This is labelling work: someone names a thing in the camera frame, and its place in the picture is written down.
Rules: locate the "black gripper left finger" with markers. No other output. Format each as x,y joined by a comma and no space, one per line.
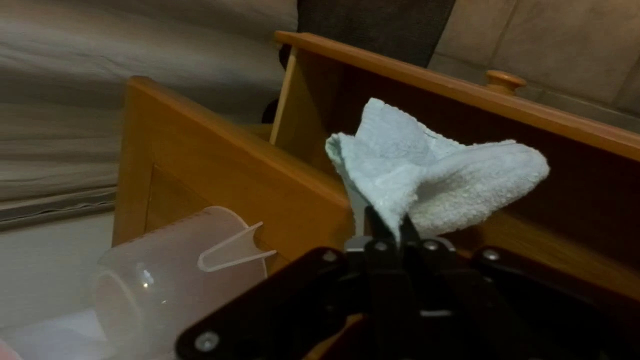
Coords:
381,248

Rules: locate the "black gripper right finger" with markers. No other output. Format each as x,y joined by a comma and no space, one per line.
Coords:
410,242

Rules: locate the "white towel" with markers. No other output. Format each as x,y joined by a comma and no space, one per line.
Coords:
402,168

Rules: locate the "wooden drawer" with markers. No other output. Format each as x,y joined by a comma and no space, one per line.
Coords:
582,221

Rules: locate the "wooden pine dresser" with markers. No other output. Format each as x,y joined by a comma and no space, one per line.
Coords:
178,158

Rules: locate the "white curtain fabric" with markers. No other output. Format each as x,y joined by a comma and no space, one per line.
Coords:
71,73

